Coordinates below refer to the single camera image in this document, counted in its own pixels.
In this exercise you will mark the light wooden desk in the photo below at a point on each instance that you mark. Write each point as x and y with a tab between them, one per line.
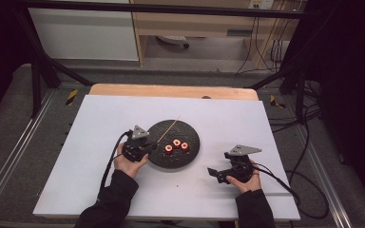
183	23

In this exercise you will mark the black speckled round plate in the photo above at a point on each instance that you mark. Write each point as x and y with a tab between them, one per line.
183	158

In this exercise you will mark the white cabinet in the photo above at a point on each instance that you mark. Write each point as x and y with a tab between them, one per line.
82	34

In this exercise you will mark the person's left hand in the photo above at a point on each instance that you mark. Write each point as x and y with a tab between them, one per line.
128	166

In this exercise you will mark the thin wooden skewer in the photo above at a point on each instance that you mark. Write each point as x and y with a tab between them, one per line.
169	128

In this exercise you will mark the person's right hand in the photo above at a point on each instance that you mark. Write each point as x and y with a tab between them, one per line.
250	185

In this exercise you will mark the black metal frame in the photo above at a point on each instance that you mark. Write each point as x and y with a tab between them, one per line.
171	10

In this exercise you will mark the aluminium floor rail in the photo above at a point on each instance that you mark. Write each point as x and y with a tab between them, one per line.
324	177
15	148

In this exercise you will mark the yellow black tape strip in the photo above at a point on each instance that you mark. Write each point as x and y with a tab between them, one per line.
275	102
71	97

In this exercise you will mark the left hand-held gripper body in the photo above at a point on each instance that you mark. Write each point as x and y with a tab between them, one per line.
134	149

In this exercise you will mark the white chair base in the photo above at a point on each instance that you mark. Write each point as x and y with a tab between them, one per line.
171	39

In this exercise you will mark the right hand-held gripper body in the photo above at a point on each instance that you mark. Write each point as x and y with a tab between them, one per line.
240	169

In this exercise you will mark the white wall socket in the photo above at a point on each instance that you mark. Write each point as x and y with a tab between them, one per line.
261	3

